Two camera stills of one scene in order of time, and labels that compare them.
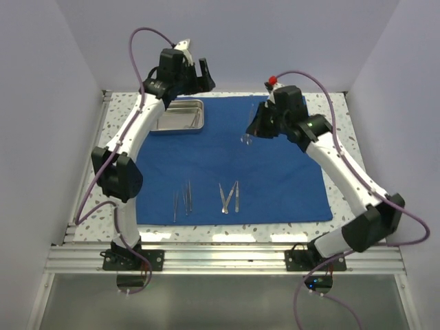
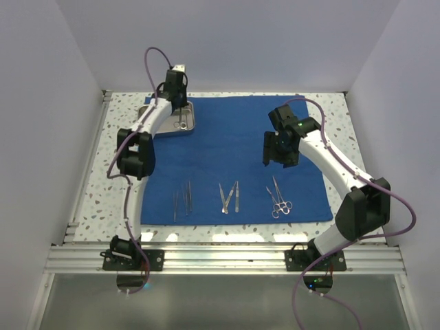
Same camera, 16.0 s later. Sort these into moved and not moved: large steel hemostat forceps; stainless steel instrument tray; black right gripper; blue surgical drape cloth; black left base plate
Moved: black right gripper; large steel hemostat forceps; stainless steel instrument tray
Not moved: blue surgical drape cloth; black left base plate
